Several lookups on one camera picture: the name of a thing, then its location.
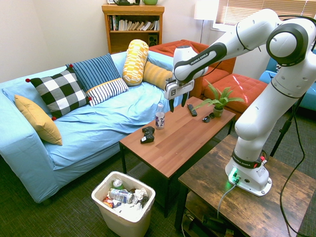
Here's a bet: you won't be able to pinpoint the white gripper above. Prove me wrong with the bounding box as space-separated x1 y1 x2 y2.
164 79 195 113

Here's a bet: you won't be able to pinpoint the clear plastic water bottle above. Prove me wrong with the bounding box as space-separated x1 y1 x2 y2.
155 103 165 130

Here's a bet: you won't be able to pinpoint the crushed plastic bottle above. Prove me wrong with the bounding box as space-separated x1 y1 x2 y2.
108 188 134 204

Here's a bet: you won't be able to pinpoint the white trash bin with liner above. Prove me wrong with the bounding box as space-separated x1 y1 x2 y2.
91 171 156 237

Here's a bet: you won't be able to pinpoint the wooden coffee table black legs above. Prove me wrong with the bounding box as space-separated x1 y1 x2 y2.
119 96 237 218

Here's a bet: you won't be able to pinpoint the mustard ribbed pillow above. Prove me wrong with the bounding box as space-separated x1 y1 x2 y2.
142 61 173 90

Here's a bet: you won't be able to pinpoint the small potted fern plant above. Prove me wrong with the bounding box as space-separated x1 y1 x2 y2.
192 79 245 118

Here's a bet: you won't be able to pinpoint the black game controller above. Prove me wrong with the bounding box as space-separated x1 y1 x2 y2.
140 126 156 144

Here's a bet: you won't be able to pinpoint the orange tufted armchair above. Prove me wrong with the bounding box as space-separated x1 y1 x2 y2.
149 39 237 98

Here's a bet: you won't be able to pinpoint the yellow white patterned bolster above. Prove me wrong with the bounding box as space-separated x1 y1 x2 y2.
121 39 150 86

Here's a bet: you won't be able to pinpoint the orange tufted ottoman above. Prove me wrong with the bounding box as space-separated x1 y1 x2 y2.
202 73 269 121

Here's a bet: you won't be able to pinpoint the white navy striped pillow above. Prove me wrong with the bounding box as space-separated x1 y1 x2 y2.
85 78 129 107

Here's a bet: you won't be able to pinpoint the wooden bookshelf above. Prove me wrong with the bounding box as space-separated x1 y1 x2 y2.
101 4 165 54

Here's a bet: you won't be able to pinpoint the light blue covered sofa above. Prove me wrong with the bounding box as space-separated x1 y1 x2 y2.
0 50 175 204

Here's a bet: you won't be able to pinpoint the blue striped pillow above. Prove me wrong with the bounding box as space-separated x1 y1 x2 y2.
66 53 121 92

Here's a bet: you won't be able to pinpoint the row of books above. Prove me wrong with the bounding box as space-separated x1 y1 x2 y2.
109 15 160 32

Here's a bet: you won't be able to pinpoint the white shade floor lamp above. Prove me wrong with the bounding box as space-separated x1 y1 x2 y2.
194 0 220 45

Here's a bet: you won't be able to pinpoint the crumpled white paper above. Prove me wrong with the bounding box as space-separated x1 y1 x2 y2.
133 188 149 204

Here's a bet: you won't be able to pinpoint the black object on bookshelf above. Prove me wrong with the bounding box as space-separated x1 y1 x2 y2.
115 0 141 6

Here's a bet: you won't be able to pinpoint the wooden window blinds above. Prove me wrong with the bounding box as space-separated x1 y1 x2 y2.
216 0 316 29

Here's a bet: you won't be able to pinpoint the black white checkered pillow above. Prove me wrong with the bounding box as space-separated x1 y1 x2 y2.
25 64 92 121

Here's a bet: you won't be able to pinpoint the rustic wooden robot table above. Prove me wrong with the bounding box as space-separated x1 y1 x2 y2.
174 134 316 237

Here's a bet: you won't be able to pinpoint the teal couch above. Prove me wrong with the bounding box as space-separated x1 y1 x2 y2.
259 49 316 112

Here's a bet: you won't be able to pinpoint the plain mustard yellow pillow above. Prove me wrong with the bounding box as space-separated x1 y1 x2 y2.
14 94 63 146

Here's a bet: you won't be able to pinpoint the grey cable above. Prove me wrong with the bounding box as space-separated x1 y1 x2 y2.
216 181 239 219

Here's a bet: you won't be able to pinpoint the black camera tripod stand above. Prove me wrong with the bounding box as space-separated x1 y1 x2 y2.
270 93 306 158

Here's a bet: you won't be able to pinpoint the black cable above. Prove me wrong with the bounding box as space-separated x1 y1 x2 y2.
278 14 316 237

